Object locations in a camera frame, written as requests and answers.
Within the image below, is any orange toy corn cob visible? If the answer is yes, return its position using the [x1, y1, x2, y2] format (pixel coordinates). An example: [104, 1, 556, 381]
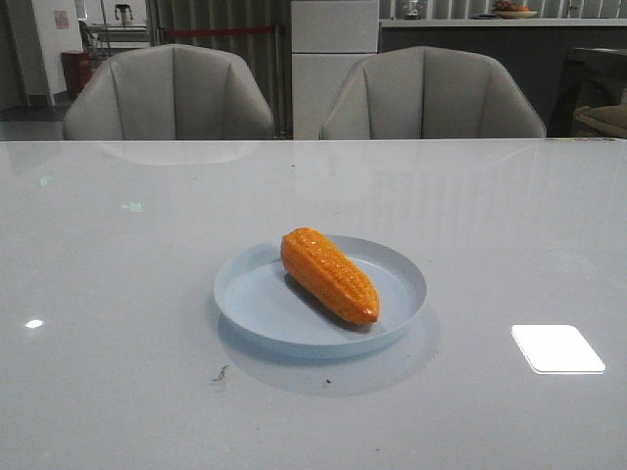
[280, 227, 380, 325]

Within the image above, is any light blue round plate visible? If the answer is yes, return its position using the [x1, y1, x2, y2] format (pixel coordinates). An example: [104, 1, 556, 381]
[214, 235, 427, 359]

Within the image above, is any right grey upholstered chair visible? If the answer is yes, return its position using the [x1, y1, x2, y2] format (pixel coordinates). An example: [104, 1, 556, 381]
[319, 46, 546, 140]

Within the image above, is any grey upholstered chair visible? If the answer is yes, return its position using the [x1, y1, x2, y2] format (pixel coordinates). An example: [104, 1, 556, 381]
[319, 46, 546, 140]
[63, 44, 274, 141]

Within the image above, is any white cabinet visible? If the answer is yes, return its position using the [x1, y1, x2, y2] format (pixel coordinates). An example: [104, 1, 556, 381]
[291, 1, 379, 140]

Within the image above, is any left grey upholstered chair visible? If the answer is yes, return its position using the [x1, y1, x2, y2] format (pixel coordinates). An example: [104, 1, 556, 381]
[63, 44, 274, 141]

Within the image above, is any red barrier belt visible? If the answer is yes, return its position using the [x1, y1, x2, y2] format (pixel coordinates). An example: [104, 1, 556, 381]
[164, 25, 275, 38]

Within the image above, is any red trash bin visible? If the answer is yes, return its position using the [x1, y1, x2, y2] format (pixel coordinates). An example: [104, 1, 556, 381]
[61, 51, 92, 99]

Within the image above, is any dark grey counter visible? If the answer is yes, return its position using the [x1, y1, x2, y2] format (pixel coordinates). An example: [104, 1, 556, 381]
[379, 19, 626, 134]

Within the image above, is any fruit bowl on counter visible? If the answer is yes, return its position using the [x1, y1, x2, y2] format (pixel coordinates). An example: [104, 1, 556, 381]
[492, 0, 537, 20]

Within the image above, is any dark armchair at right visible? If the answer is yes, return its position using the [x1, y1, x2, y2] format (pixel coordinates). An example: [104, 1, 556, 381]
[548, 47, 626, 137]

